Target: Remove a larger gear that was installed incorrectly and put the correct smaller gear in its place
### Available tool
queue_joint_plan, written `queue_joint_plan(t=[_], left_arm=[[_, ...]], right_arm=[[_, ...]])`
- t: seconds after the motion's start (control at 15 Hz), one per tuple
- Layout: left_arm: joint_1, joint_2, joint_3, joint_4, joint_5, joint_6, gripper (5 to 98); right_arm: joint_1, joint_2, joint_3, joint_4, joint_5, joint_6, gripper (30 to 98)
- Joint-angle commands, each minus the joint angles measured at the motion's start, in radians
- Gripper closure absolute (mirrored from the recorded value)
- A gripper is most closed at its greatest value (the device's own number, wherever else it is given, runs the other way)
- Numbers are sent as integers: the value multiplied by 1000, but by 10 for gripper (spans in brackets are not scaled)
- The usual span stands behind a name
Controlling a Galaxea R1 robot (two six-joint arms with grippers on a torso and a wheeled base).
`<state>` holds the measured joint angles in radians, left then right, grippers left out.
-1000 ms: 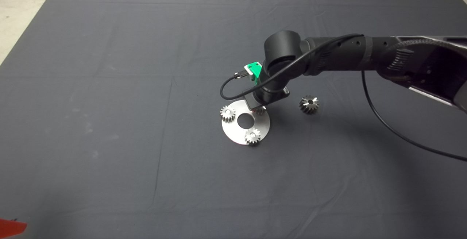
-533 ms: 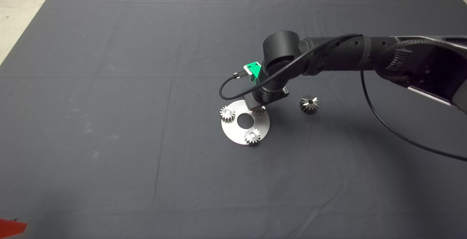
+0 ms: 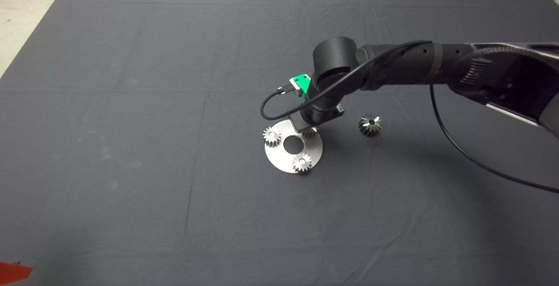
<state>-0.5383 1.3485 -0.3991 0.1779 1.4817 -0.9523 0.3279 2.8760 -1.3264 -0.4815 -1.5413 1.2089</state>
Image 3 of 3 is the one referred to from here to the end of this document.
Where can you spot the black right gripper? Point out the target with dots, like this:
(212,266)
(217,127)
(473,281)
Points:
(314,119)

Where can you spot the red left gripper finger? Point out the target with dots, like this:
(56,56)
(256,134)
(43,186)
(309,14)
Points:
(12,273)

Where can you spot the small steel gear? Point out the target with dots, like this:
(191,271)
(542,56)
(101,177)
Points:
(271,136)
(309,132)
(301,163)

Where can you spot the large dark steel gear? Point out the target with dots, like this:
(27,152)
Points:
(370,125)

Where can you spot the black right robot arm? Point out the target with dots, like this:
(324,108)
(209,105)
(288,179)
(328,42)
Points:
(406,65)

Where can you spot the round metal plate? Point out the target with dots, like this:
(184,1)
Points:
(281,160)

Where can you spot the dark grey table cloth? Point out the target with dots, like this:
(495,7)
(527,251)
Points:
(131,146)

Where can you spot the small silver camera box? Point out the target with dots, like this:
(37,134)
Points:
(294,85)

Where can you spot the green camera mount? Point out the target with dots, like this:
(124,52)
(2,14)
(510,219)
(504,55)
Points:
(302,80)

